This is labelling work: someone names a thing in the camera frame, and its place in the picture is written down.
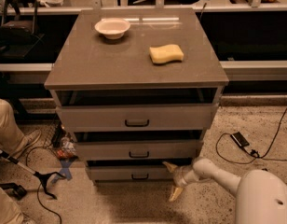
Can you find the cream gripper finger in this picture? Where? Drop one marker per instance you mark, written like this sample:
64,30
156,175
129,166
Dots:
170,166
175,193

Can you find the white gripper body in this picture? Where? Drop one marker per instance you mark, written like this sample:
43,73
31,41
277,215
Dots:
181,175

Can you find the grey bottom drawer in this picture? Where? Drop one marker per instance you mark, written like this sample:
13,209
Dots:
128,173

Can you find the grey drawer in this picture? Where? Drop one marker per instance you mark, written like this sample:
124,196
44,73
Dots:
114,118
128,173
133,150

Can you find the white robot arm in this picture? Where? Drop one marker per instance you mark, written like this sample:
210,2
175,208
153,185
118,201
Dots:
261,197

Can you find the grey middle drawer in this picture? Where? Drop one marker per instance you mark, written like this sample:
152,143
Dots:
133,150

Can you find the grey drawer cabinet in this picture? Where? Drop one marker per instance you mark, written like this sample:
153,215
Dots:
92,70

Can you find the grey top drawer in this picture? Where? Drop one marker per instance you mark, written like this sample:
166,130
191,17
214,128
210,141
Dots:
114,118

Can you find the black power adapter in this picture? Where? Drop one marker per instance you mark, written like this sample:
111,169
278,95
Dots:
239,139

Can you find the blue tape cross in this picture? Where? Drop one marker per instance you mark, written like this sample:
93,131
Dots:
64,172

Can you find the yellow sponge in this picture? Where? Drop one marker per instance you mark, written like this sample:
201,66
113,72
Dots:
166,54

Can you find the black reacher grabber tool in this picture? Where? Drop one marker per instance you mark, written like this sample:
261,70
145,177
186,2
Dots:
43,178

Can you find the grey shoe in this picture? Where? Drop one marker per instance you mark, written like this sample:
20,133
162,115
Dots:
30,139

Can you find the white bowl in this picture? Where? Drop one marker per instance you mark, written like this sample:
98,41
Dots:
112,28

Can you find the black pedal device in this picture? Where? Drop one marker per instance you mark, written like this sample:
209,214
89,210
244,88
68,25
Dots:
18,191

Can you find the person leg beige trousers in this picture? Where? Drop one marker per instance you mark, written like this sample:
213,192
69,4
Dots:
12,139

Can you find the person knee beige trousers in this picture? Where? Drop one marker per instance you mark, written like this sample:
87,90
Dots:
10,213

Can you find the black chair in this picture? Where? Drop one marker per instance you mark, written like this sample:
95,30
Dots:
18,35

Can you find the wire basket with items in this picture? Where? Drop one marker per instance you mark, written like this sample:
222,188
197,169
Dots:
60,143

